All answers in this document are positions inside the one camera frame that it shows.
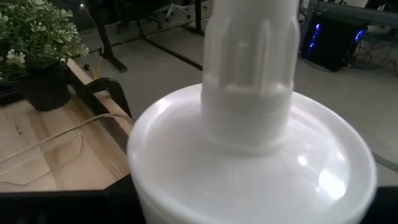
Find black table clamp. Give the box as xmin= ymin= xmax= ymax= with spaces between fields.
xmin=76 ymin=77 xmax=133 ymax=119

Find yellow cable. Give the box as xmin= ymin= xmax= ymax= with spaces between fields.
xmin=91 ymin=55 xmax=103 ymax=80

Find orange label sealant tube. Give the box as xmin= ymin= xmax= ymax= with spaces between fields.
xmin=126 ymin=0 xmax=379 ymax=224

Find clear plastic bin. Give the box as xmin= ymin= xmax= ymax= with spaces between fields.
xmin=0 ymin=112 xmax=135 ymax=187

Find green potted plant black pot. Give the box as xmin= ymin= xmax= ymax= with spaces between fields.
xmin=0 ymin=0 xmax=90 ymax=112

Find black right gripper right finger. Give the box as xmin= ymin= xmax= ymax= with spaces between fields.
xmin=362 ymin=185 xmax=398 ymax=224

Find black desk leg frame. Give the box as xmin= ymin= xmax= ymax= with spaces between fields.
xmin=88 ymin=0 xmax=129 ymax=73

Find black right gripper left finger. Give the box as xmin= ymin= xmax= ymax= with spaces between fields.
xmin=0 ymin=174 xmax=147 ymax=224

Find black computer tower blue lights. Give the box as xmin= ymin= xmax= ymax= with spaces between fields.
xmin=300 ymin=15 xmax=369 ymax=72

